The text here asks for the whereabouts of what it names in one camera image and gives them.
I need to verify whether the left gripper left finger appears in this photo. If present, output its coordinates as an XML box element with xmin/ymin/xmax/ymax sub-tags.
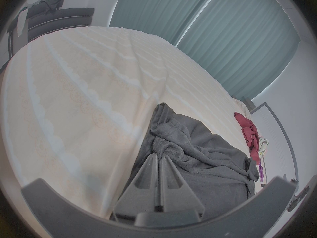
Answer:
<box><xmin>113</xmin><ymin>153</ymin><xmax>159</xmax><ymax>221</ymax></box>

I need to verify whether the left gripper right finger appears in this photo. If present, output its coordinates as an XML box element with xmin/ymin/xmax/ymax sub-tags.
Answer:
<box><xmin>158</xmin><ymin>157</ymin><xmax>205</xmax><ymax>214</ymax></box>

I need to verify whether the black T-shirt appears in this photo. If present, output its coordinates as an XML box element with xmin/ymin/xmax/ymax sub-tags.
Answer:
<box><xmin>110</xmin><ymin>103</ymin><xmax>260</xmax><ymax>220</ymax></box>

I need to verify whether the bed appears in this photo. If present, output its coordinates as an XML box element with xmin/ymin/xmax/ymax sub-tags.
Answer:
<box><xmin>0</xmin><ymin>26</ymin><xmax>298</xmax><ymax>219</ymax></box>

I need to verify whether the dark red garment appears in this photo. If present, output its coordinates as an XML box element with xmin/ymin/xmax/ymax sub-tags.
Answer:
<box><xmin>234</xmin><ymin>112</ymin><xmax>260</xmax><ymax>165</ymax></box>

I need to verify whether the white printed garment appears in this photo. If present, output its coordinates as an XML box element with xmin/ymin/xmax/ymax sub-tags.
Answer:
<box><xmin>258</xmin><ymin>136</ymin><xmax>270</xmax><ymax>157</ymax></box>

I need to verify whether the cream pillow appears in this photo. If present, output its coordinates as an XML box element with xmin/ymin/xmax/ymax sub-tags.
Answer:
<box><xmin>233</xmin><ymin>97</ymin><xmax>252</xmax><ymax>119</ymax></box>

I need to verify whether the blue-green curtain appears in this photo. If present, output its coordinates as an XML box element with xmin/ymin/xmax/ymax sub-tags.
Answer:
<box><xmin>109</xmin><ymin>0</ymin><xmax>223</xmax><ymax>46</ymax></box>
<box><xmin>176</xmin><ymin>0</ymin><xmax>301</xmax><ymax>100</ymax></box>

